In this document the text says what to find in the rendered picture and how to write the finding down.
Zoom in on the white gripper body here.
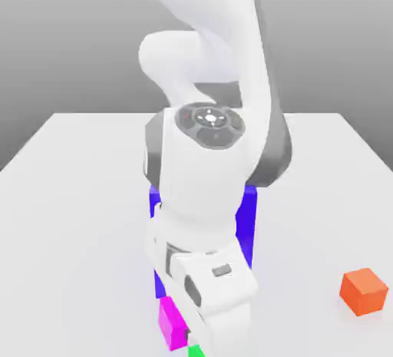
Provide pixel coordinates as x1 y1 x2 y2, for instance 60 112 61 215
144 220 252 357

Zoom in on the small magenta cube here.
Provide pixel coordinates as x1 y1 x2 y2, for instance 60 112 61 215
157 296 190 352

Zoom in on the small orange cube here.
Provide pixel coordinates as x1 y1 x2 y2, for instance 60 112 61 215
339 267 390 317

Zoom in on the large blue box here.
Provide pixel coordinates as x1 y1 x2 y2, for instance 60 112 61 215
148 183 258 300

